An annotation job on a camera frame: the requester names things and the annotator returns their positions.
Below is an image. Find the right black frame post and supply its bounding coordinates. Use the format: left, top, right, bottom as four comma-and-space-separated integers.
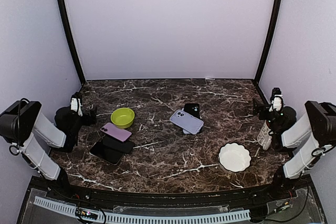
254, 0, 281, 86

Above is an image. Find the green bowl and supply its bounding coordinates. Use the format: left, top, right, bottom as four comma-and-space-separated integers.
110, 108, 135, 129

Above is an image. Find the patterned white mug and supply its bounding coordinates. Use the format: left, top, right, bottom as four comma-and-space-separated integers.
257, 121, 273, 151

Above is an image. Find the white scalloped dish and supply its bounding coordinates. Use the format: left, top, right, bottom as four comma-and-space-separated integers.
218, 143, 251, 173

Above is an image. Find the black front rail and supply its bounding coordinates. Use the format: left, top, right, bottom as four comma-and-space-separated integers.
21, 175, 318, 210

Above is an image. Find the purple phone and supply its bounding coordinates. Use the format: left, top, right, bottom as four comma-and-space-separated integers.
100, 123, 132, 142

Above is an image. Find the dark screen phone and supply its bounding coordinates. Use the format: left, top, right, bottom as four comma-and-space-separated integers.
89, 142, 124, 165

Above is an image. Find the left black frame post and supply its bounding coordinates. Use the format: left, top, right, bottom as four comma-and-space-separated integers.
57, 0, 86, 85

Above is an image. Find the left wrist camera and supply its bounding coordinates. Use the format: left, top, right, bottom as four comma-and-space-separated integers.
70, 92, 83, 116

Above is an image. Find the black frame post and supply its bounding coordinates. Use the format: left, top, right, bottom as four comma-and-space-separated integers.
57, 0, 86, 85
254, 0, 281, 86

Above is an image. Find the black phone case centre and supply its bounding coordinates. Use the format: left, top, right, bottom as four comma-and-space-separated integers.
182, 103, 201, 119

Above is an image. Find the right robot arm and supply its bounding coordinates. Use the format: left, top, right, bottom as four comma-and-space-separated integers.
253, 95, 335, 200

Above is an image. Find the black phone case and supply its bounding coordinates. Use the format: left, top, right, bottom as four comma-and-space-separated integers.
102, 135, 135, 154
182, 103, 201, 119

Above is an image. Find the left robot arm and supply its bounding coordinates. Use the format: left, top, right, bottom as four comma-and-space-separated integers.
1, 97, 97, 201

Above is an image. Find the black phone case left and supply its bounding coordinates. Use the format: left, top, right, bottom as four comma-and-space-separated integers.
102, 135, 135, 154

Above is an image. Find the lavender phone case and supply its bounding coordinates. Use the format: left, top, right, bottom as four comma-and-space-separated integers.
170, 110, 204, 135

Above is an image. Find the white cable duct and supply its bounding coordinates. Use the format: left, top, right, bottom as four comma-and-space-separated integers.
33, 196, 250, 223

